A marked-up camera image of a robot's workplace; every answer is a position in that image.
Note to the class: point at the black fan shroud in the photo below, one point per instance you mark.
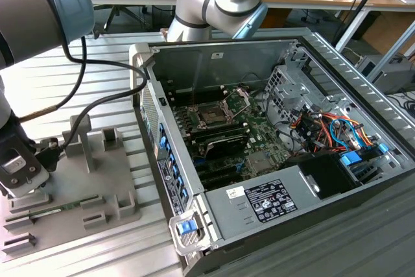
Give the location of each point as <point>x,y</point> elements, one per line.
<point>327,173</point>

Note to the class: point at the metal drive cage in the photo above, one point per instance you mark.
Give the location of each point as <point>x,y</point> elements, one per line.
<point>285,95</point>

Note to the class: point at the black graphics card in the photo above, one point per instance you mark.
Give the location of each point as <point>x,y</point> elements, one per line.
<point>227,147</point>

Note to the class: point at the black installed RAM stick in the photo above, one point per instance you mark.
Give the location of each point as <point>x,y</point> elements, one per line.
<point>220,129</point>

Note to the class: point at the blue disk carrier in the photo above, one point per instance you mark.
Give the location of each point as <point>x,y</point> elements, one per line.
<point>351,159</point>

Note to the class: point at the black stand pole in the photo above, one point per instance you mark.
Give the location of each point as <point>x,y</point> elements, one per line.
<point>359,7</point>

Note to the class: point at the open PC case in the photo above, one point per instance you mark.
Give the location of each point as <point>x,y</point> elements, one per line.
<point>227,63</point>

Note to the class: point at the thin locking lever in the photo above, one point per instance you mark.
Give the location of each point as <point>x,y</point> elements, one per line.
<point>193,97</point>

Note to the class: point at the grey parts rack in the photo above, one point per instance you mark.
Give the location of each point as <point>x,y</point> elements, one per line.
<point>65,186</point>

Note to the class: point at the grey power supply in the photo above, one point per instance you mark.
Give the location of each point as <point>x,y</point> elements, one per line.
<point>223,215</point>

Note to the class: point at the green RAM stick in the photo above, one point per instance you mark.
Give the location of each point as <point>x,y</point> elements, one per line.
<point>69,206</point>

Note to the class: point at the green motherboard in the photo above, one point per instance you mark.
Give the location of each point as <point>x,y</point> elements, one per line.
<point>259,137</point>

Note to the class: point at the brown cardboard box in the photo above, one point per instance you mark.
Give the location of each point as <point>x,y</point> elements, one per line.
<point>386,30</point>

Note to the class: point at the office chair base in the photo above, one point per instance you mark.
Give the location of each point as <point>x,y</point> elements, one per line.
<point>111,17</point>

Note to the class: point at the blue case latch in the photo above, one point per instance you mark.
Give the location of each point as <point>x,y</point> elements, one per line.
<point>187,227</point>

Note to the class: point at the CPU socket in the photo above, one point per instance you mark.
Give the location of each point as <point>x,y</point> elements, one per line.
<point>210,116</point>

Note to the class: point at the grey computer box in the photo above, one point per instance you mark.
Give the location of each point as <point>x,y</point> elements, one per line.
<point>392,72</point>

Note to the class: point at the small blue clip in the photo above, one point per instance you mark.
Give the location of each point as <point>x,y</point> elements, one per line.
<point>383,148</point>

